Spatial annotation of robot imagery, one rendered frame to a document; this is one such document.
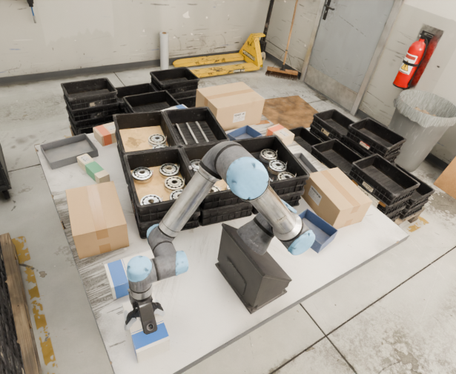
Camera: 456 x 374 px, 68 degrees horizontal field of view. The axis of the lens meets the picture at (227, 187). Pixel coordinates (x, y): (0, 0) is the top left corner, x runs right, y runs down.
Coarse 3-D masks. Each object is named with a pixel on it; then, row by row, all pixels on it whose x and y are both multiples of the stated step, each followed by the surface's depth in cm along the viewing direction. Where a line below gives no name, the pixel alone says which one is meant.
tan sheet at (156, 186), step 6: (150, 168) 182; (156, 168) 182; (156, 174) 179; (180, 174) 181; (156, 180) 175; (162, 180) 176; (138, 186) 170; (144, 186) 171; (150, 186) 171; (156, 186) 172; (162, 186) 172; (138, 192) 167; (144, 192) 168; (150, 192) 168; (156, 192) 169; (162, 192) 169; (162, 198) 166; (168, 198) 167
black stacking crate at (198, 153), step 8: (192, 152) 187; (200, 152) 189; (208, 200) 162; (216, 200) 163; (224, 200) 166; (232, 200) 168; (240, 200) 170; (200, 208) 165; (208, 208) 165; (216, 208) 166
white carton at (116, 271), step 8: (152, 256) 145; (104, 264) 139; (112, 264) 140; (120, 264) 140; (112, 272) 137; (120, 272) 137; (112, 280) 134; (120, 280) 135; (160, 280) 145; (112, 288) 132; (120, 288) 135; (128, 288) 137; (120, 296) 138
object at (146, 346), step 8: (152, 296) 131; (128, 304) 128; (136, 320) 124; (160, 320) 125; (136, 328) 121; (160, 328) 122; (136, 336) 119; (144, 336) 120; (152, 336) 120; (160, 336) 120; (168, 336) 120; (136, 344) 117; (144, 344) 117; (152, 344) 118; (160, 344) 119; (168, 344) 122; (136, 352) 115; (144, 352) 118; (152, 352) 121; (160, 352) 124; (144, 360) 121
